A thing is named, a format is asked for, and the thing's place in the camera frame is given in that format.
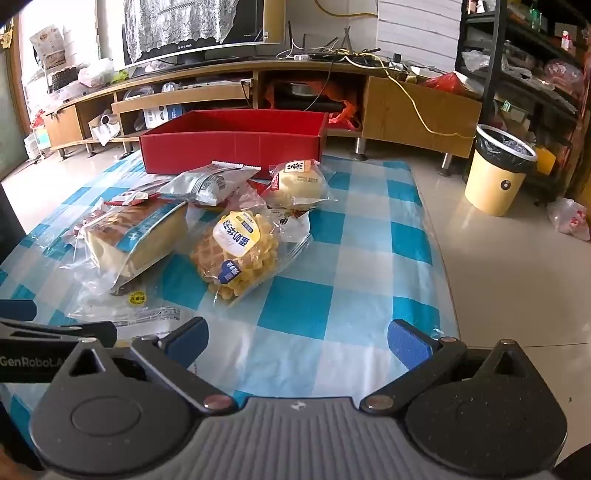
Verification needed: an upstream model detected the yellow waffle packet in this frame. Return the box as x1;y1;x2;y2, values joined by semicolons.
189;210;315;309

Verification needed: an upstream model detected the red cardboard box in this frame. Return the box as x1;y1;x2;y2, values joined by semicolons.
140;110;329;181

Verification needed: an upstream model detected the round white bun packet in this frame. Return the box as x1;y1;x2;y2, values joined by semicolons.
268;159;331;211

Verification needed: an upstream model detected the red white striped packet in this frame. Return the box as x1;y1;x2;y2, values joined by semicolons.
104;191;149;207

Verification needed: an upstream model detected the black router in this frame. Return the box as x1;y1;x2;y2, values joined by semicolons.
286;21;384;62

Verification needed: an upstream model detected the cream waste bin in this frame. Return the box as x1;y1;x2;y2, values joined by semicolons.
464;124;539;217

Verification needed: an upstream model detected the wooden TV cabinet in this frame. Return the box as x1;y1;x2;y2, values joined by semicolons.
44;58;483;160

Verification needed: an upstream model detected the clear packet yellow sticker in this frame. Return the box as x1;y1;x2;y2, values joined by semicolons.
68;276;199;339

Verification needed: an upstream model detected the sliced bread loaf packet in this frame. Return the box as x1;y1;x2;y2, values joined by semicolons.
76;200;190;296

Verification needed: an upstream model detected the dark woven basket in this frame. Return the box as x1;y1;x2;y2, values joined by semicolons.
48;67;86;91

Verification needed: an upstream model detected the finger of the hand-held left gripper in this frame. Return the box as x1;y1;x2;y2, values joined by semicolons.
0;299;38;322
0;318;118;348

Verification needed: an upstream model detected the white lace cloth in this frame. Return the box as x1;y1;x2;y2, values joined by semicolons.
124;0;242;65

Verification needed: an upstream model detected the yellow cable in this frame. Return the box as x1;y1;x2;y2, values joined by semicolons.
318;0;476;138

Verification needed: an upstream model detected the blue white checked cloth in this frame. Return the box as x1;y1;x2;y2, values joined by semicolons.
0;148;462;462

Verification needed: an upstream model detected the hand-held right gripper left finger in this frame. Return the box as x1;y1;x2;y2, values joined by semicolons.
52;316;234;415

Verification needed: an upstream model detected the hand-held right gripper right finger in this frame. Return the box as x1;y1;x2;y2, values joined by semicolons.
359;318;543;414

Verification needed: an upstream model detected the silver foil packet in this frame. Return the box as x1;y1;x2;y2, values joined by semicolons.
159;161;262;208

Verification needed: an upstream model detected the stack of white boxes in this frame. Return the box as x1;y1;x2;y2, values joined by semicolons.
376;0;462;75

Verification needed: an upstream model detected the white chicken snack packet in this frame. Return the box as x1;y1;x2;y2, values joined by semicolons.
272;209;311;243

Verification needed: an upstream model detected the crumpled white paper bag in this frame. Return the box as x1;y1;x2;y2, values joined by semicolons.
88;111;122;147

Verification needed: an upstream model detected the printed cardboard box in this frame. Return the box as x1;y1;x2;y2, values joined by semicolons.
30;25;65;70

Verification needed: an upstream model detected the blue white carton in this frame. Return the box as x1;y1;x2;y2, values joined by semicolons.
143;105;185;130

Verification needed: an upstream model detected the television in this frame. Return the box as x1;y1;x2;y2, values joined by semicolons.
95;0;287;71

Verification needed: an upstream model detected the black metal shelf rack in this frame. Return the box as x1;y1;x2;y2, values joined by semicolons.
455;0;591;206

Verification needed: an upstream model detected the orange plastic bag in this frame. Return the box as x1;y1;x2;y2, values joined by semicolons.
265;80;362;133

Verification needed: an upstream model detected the white set-top box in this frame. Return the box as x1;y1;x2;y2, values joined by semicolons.
175;80;253;92

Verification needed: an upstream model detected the white plastic bag red print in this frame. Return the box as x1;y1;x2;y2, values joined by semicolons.
547;198;591;241

